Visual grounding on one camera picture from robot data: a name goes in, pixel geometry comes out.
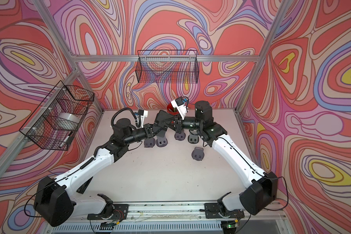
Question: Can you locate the silver tape roll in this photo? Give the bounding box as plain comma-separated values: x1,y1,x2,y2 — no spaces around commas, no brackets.
56,113,80,131

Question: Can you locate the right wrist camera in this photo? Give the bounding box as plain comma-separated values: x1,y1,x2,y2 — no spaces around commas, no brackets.
171,97,188,120

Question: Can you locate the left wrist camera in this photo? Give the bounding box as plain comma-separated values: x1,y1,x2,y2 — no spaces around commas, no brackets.
135,109,148,128

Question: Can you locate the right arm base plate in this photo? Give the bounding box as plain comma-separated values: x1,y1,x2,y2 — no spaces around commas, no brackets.
199,202,245,220

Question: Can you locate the black rectangular phone holder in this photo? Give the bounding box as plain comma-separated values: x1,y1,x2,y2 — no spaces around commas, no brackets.
152,110,177,137

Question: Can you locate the wire basket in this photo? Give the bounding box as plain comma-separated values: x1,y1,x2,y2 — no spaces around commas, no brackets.
19,82,95,151
135,49,199,84

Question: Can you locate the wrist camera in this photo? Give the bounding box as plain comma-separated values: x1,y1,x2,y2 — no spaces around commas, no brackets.
171,97,188,120
135,109,148,128

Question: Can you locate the black stapler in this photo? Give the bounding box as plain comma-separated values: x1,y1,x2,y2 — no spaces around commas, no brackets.
77,177,93,194

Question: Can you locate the dark grey phone stand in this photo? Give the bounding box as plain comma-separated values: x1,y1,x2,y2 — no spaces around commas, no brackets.
188,133,199,144

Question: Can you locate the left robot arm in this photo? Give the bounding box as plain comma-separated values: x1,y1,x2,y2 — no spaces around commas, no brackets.
33,109,161,227

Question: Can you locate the red pen cup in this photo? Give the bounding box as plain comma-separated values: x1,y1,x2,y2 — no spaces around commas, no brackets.
167,103,178,116

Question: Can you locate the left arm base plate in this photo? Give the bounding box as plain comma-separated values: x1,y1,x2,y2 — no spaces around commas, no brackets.
87,203,129,221

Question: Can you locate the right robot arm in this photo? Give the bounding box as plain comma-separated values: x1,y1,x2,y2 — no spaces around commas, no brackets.
171,97,283,215

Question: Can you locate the back wire basket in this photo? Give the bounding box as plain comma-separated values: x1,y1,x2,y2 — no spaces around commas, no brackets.
135,49,199,84

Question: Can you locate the left wire basket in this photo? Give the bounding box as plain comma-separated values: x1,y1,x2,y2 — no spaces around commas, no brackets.
19,82,95,151

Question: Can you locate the black marker in basket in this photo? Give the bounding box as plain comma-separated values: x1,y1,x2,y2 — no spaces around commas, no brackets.
59,131,74,148

